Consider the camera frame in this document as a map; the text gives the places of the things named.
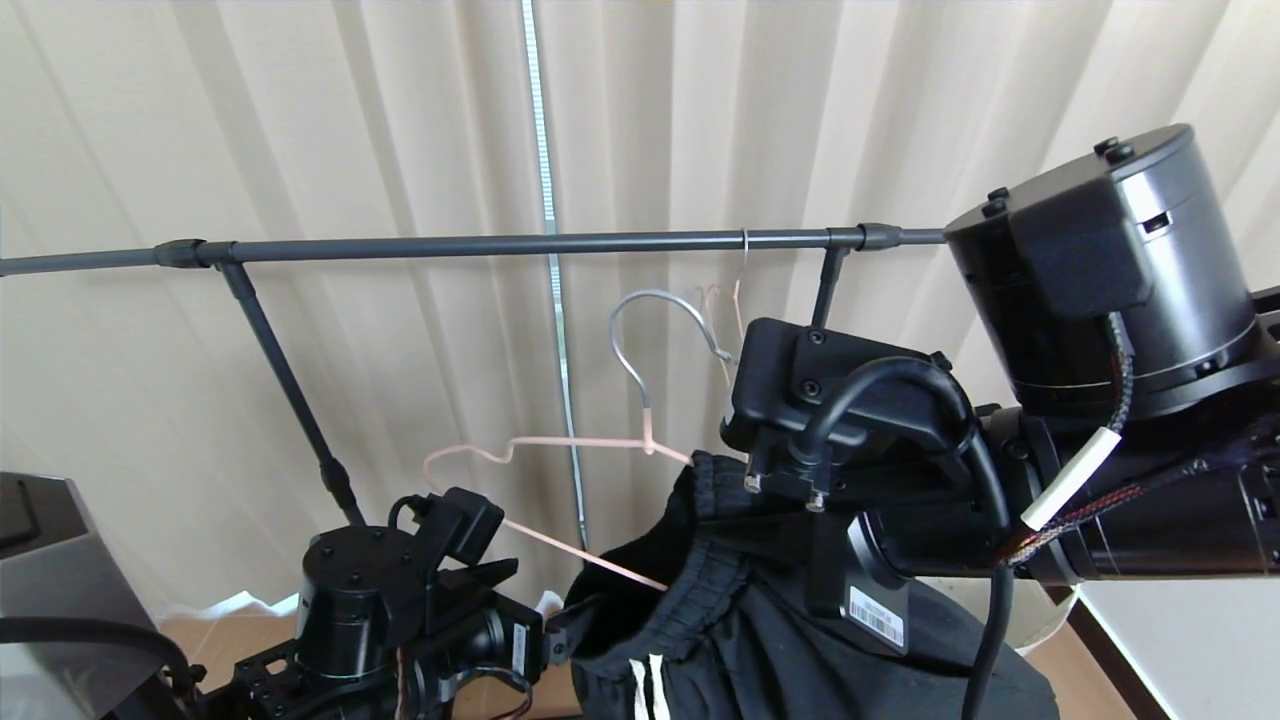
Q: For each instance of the beige curtain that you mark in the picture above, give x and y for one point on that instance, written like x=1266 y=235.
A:
x=300 y=120

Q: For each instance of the black shorts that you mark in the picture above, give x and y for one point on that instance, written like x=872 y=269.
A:
x=760 y=650

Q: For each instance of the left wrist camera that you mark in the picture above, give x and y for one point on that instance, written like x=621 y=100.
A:
x=460 y=525

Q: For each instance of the black clothes rack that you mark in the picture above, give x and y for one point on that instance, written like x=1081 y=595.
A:
x=500 y=245

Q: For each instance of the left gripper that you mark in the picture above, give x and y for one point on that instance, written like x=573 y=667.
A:
x=490 y=645

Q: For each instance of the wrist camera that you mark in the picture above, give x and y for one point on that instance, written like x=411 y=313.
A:
x=790 y=380
x=460 y=525

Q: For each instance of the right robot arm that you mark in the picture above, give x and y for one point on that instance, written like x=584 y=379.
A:
x=1100 y=280

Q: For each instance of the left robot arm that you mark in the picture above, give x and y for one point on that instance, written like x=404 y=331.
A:
x=360 y=590

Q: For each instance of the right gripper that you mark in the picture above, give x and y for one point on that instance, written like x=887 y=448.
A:
x=1180 y=510

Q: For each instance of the pink clothes hanger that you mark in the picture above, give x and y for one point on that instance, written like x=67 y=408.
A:
x=744 y=262
x=580 y=440

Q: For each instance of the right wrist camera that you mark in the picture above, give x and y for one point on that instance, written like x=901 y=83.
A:
x=790 y=380

